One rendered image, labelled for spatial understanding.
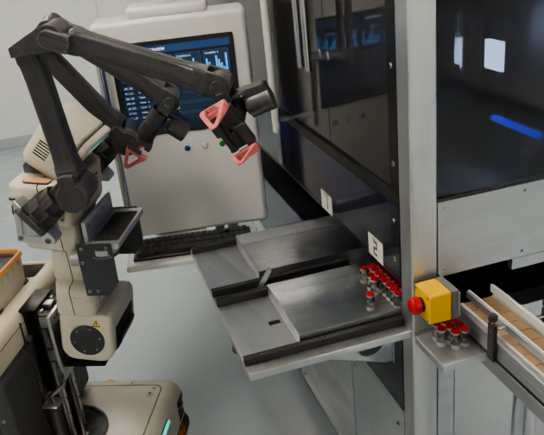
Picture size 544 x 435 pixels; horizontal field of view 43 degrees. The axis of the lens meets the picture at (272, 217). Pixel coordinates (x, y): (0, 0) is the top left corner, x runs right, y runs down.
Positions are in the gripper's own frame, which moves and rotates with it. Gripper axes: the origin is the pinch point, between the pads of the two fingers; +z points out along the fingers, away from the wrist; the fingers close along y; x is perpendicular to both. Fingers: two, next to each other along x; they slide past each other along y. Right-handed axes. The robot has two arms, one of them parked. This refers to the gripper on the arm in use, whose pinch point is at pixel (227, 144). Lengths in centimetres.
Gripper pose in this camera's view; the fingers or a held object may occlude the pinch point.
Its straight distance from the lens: 146.7
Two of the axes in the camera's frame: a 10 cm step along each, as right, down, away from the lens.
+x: -8.3, 4.6, 3.1
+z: -0.3, 5.2, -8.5
